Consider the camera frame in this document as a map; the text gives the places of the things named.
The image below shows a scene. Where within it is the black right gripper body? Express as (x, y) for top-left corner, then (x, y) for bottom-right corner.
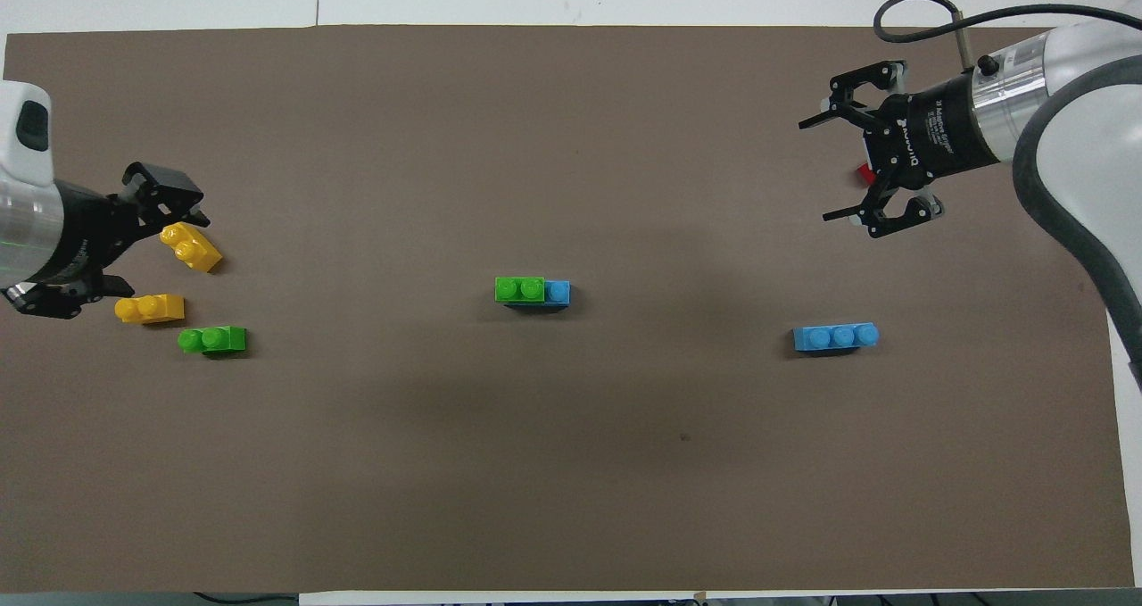
(878, 71), (1003, 188)

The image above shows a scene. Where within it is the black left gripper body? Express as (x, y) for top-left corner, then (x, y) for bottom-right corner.
(39, 185), (145, 287)

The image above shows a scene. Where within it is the green two-stud toy brick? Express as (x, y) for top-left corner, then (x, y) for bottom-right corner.
(178, 326), (248, 355)
(495, 276), (546, 304)

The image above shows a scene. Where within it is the yellow two-stud toy brick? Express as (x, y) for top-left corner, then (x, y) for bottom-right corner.
(114, 294), (186, 326)
(159, 221), (223, 274)

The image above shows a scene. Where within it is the brown table mat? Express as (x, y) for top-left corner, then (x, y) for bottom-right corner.
(0, 24), (1136, 594)

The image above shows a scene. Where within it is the thin black cable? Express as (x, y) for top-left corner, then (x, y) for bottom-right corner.
(192, 591), (300, 606)

